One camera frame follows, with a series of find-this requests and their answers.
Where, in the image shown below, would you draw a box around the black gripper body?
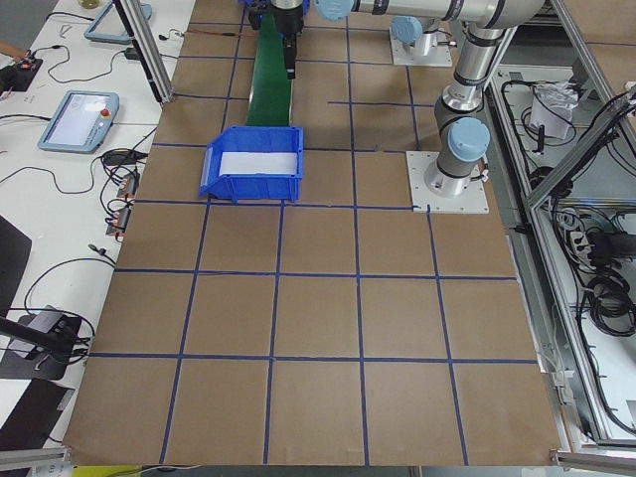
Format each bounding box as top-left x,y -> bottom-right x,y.
275,9 -> 304,43

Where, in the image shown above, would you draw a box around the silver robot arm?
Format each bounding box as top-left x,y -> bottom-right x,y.
391,16 -> 440,57
315,0 -> 543,198

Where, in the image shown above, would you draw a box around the green conveyor belt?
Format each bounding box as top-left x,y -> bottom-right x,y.
245,13 -> 292,126

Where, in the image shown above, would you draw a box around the white foam pad left bin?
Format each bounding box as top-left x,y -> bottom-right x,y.
220,152 -> 297,175

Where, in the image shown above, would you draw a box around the blue bin left side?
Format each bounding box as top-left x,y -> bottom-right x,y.
199,126 -> 304,203

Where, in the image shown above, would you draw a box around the black power adapter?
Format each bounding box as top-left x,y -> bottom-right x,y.
124,47 -> 140,61

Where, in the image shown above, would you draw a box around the teach pendant near right bin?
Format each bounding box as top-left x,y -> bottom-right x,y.
83,1 -> 131,46

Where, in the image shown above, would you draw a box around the teach pendant bin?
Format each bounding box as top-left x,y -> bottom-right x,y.
38,90 -> 119,154
83,1 -> 131,46

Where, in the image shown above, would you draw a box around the teach pendant near left bin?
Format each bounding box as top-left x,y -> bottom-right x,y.
38,90 -> 119,154

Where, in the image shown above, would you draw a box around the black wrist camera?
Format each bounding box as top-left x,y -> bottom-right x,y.
247,0 -> 268,31

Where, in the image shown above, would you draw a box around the red black conveyor wires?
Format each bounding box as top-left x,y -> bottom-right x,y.
183,28 -> 249,39

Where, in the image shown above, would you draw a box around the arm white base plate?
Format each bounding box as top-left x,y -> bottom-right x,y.
390,30 -> 454,68
405,151 -> 490,215

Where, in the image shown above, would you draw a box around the aluminium frame post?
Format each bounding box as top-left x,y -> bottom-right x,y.
113,0 -> 174,104

